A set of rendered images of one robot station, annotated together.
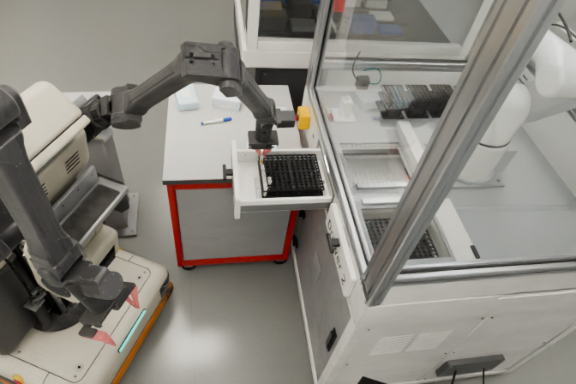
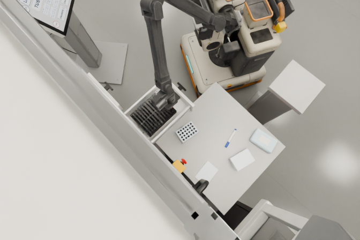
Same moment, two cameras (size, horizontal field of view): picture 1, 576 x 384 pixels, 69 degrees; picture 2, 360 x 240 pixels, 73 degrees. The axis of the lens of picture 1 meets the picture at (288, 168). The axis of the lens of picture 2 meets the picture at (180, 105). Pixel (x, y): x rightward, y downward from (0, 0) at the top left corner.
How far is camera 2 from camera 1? 1.45 m
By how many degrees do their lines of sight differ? 57
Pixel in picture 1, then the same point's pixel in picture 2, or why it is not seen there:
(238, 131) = (213, 141)
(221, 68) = not seen: outside the picture
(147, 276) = (204, 82)
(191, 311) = not seen: hidden behind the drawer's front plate
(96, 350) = (193, 49)
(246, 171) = (179, 106)
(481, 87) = not seen: outside the picture
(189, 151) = (222, 106)
